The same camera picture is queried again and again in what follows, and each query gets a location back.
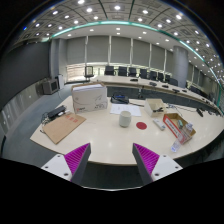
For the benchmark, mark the brown paper envelope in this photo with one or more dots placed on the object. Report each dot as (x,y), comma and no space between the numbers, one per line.
(63,127)

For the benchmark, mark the black table microphone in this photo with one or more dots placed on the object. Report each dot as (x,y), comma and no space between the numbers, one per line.
(199,112)

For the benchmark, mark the open brown cardboard box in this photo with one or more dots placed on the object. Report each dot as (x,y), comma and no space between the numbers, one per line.
(171,125)

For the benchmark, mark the white compartment organizer box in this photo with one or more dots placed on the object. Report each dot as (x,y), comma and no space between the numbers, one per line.
(154,107)

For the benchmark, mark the small white remote control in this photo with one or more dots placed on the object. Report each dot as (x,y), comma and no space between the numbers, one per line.
(159,124)

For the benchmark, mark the long curved conference desk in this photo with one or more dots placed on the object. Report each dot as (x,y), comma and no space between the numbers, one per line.
(146,87)

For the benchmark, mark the black office chairs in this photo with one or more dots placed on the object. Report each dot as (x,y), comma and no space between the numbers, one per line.
(133,71)

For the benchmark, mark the grey boxy monitor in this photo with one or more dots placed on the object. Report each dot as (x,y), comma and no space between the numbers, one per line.
(50,86)

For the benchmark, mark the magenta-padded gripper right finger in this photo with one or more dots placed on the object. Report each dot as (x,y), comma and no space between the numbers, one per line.
(160,166)

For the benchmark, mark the black power adapter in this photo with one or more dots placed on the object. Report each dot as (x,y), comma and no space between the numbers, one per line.
(56,112)

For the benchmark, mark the printed white paper sheet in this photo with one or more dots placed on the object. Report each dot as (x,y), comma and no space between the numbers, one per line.
(126,109)

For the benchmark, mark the white ceramic mug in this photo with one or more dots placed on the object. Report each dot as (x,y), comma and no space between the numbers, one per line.
(125,119)

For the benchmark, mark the white copy paper carton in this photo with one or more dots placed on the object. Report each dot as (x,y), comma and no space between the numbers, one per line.
(88,98)

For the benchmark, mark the round ceiling lights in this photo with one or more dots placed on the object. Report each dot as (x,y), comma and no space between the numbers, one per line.
(117,7)

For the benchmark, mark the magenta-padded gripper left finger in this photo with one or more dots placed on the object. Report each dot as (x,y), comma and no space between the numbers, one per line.
(63,166)

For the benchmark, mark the clear plastic water bottle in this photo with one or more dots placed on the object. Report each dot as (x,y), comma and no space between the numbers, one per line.
(181,140)

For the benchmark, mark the flat round red coaster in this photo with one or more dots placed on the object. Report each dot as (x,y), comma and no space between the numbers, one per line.
(141,125)

